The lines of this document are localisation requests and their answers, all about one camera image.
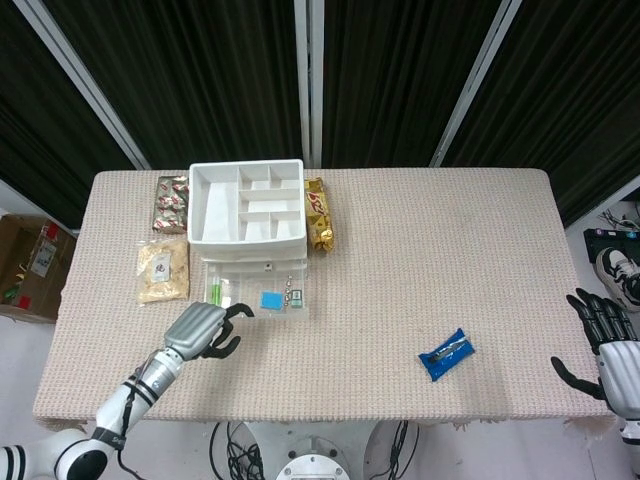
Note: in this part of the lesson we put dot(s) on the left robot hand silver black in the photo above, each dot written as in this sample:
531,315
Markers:
192,330

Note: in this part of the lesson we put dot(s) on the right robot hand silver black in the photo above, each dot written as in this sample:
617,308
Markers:
622,375

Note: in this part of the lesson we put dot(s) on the transparent plastic drawer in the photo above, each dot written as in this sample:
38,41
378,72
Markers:
245,280

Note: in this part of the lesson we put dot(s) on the blue sticky note pad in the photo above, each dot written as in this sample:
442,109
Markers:
271,301

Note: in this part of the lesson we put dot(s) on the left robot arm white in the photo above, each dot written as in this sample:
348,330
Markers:
112,410

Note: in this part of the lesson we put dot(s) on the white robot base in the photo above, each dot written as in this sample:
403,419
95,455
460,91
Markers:
312,460

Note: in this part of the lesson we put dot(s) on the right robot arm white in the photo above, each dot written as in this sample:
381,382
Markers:
632,430

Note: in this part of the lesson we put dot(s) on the white plastic drawer organizer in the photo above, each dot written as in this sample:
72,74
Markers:
217,210

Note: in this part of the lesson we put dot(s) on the green tube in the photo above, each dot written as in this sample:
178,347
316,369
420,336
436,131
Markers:
215,292

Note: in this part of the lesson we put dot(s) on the beige snack bag with label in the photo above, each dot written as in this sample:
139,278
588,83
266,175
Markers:
164,285

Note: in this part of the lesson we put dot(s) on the white black sneaker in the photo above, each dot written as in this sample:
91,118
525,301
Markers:
617,272

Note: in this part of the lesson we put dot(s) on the row of silver clips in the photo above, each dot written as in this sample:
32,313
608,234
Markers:
287,290

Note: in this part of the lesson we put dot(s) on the small green card box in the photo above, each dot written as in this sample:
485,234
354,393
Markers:
297,298

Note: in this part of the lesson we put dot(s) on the red silver candy packet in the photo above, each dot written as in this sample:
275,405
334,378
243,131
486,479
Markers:
170,205

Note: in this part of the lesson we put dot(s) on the black electronic device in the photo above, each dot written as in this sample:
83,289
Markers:
595,239

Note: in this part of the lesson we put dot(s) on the beige woven tablecloth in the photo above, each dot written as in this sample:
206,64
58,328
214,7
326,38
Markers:
350,350

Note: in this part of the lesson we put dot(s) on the gold snack packet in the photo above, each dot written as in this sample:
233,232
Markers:
320,215

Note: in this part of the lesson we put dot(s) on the brown cardboard box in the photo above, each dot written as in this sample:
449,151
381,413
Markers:
30,265

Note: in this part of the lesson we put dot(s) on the blue snack packet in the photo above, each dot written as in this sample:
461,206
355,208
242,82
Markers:
445,355

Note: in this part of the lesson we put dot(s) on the white frame post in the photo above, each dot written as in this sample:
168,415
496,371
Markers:
309,80
475,82
80,82

